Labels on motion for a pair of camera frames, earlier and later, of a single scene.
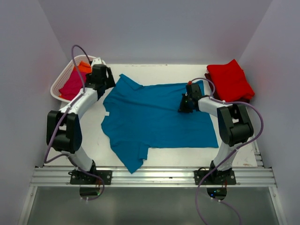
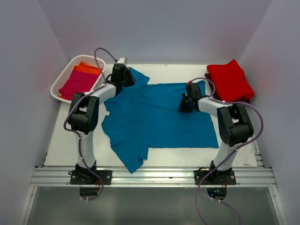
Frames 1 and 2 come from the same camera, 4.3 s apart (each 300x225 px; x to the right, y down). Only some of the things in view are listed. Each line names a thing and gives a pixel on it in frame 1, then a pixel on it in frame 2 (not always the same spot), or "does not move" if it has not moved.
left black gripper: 108,76 → 129,76
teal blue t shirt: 139,117 does not move
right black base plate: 216,177 does not move
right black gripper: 185,106 does not move
